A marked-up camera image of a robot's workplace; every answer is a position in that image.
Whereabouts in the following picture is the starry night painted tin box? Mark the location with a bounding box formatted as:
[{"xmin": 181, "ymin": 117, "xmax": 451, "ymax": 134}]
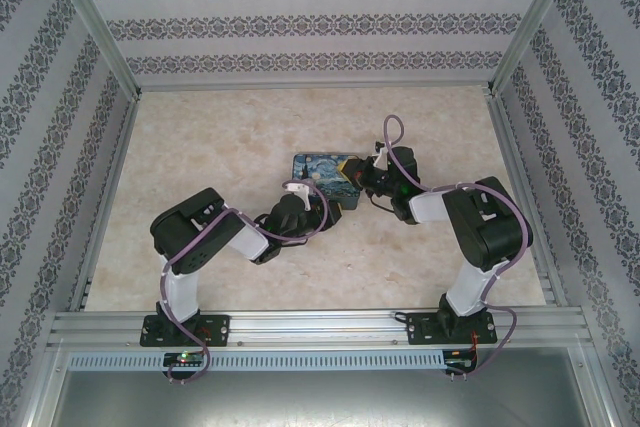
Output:
[{"xmin": 290, "ymin": 150, "xmax": 363, "ymax": 211}]

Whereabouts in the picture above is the aluminium side rail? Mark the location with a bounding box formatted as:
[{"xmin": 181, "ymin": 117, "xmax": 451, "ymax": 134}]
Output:
[{"xmin": 485, "ymin": 91, "xmax": 570, "ymax": 309}]

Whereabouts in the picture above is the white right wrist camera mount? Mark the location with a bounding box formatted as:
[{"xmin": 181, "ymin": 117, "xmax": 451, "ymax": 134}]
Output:
[{"xmin": 371, "ymin": 140, "xmax": 392, "ymax": 169}]

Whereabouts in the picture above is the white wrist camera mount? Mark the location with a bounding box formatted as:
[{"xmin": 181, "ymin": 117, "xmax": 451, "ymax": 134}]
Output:
[
  {"xmin": 283, "ymin": 180, "xmax": 314, "ymax": 211},
  {"xmin": 371, "ymin": 140, "xmax": 392, "ymax": 169}
]

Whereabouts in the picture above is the aluminium frame post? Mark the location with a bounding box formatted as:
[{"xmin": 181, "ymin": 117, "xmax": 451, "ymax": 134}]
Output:
[{"xmin": 485, "ymin": 0, "xmax": 585, "ymax": 96}]

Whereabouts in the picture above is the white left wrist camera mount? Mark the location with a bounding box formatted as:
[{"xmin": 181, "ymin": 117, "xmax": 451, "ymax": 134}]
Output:
[{"xmin": 283, "ymin": 180, "xmax": 314, "ymax": 211}]

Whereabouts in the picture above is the slotted grey cable duct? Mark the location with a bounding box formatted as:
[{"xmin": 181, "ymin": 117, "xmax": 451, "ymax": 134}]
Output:
[{"xmin": 66, "ymin": 349, "xmax": 447, "ymax": 369}]

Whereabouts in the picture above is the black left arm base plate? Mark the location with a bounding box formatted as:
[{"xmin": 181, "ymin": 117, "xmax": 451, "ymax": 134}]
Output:
[{"xmin": 140, "ymin": 314, "xmax": 232, "ymax": 349}]

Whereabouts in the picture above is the aluminium mounting rail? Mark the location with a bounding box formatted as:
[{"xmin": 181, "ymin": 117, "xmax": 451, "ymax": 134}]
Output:
[{"xmin": 47, "ymin": 303, "xmax": 597, "ymax": 349}]

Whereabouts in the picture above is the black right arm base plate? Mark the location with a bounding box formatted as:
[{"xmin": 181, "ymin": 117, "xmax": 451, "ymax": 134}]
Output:
[{"xmin": 406, "ymin": 311, "xmax": 498, "ymax": 347}]

